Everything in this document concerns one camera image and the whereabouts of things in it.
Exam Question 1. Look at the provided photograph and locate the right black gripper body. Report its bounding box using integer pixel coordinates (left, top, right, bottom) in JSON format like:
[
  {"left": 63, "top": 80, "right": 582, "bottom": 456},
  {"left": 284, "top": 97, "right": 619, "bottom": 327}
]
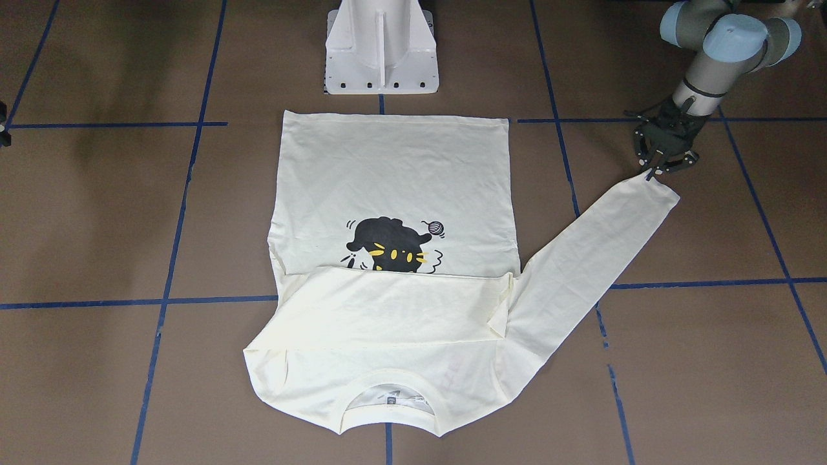
[{"left": 0, "top": 102, "right": 12, "bottom": 147}]

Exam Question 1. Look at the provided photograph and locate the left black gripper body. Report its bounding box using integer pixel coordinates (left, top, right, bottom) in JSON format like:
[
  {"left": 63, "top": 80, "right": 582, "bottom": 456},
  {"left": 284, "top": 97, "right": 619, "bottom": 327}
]
[{"left": 624, "top": 96, "right": 709, "bottom": 163}]

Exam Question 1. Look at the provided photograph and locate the cream long-sleeve cat shirt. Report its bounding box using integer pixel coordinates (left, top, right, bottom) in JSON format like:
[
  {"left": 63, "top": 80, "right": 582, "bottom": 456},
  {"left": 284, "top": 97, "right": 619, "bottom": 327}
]
[{"left": 244, "top": 111, "right": 679, "bottom": 437}]

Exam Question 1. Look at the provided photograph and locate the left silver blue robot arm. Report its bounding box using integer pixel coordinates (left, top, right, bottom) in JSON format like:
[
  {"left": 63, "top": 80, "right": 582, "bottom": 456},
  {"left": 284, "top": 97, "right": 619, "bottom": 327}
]
[{"left": 628, "top": 1, "right": 802, "bottom": 179}]

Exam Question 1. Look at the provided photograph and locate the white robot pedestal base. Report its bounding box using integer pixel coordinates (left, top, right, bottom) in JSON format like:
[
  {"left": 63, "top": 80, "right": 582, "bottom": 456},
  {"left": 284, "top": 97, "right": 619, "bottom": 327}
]
[{"left": 323, "top": 1, "right": 440, "bottom": 95}]

